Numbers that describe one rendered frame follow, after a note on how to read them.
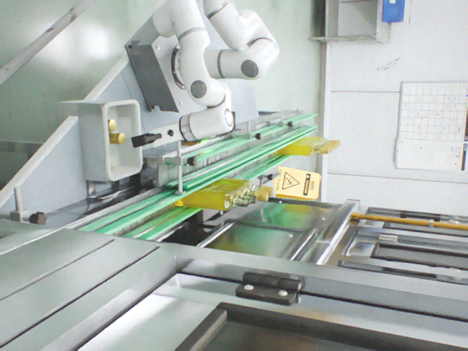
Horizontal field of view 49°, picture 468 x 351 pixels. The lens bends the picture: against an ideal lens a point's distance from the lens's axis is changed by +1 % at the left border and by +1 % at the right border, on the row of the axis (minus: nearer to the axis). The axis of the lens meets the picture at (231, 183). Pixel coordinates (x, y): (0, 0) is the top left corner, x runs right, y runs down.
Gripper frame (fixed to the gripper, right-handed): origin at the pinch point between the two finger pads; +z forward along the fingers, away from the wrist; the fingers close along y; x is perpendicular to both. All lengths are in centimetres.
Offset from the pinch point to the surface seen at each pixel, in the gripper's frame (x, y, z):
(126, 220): -18.8, -20.5, -1.9
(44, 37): 48, 40, 58
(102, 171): -5.6, -11.0, 8.9
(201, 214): -34, 39, 11
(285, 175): -75, 347, 83
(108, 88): 17.6, 3.9, 9.5
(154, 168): -9.6, 8.0, 4.1
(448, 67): -18, 607, -76
